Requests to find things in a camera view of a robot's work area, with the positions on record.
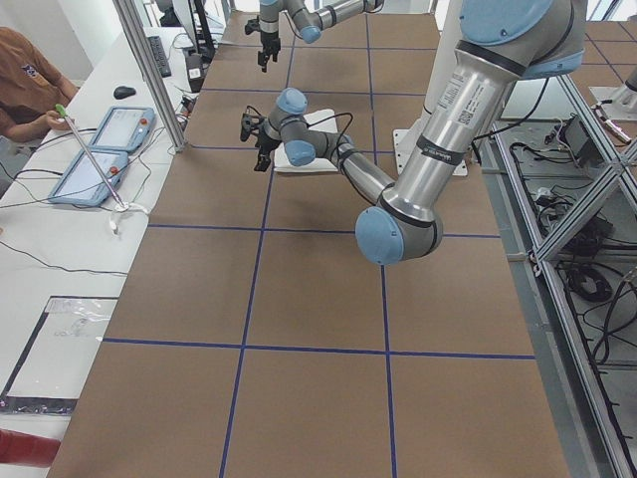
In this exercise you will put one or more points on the aluminium frame post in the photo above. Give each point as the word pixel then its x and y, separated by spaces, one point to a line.
pixel 135 35

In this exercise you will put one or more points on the black keyboard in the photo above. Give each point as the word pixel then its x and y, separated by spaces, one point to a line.
pixel 159 56

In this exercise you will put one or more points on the black computer mouse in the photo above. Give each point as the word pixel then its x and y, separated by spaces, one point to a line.
pixel 123 92

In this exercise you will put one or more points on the upper blue teach pendant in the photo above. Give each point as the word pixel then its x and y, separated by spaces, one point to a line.
pixel 123 129

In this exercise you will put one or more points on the person in brown shirt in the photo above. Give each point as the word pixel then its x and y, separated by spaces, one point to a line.
pixel 31 88

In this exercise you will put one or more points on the blue teach pendant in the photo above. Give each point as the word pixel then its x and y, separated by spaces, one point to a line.
pixel 123 129
pixel 82 185

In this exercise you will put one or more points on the black power adapter with label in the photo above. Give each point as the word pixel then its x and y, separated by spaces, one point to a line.
pixel 195 72

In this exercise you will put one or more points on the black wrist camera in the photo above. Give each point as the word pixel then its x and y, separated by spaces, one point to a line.
pixel 252 26
pixel 251 124

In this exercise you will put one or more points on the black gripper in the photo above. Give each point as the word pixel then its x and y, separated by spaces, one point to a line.
pixel 265 141
pixel 269 40

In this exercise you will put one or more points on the red object at corner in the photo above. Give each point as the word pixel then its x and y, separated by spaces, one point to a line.
pixel 25 449

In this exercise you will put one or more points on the silver rod with green tip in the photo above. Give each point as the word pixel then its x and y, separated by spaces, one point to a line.
pixel 121 205

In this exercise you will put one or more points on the white long-sleeve printed shirt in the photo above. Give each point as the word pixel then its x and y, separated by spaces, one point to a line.
pixel 321 121

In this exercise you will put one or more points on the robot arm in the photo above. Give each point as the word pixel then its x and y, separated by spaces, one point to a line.
pixel 305 24
pixel 501 43

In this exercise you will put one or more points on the lower blue teach pendant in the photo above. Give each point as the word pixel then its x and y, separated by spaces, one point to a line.
pixel 82 185

